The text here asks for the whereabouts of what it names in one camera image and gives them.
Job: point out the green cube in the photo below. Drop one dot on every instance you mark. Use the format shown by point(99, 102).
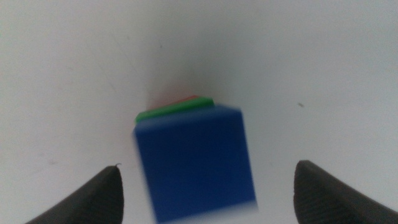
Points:
point(168, 110)

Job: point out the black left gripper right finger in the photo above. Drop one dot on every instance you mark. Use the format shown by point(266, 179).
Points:
point(323, 199)

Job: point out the blue cube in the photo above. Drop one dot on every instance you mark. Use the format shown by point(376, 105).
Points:
point(196, 161)

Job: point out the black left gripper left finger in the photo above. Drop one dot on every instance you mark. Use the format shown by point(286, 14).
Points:
point(99, 199)

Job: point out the red cube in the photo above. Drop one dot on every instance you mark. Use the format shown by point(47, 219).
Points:
point(183, 100)

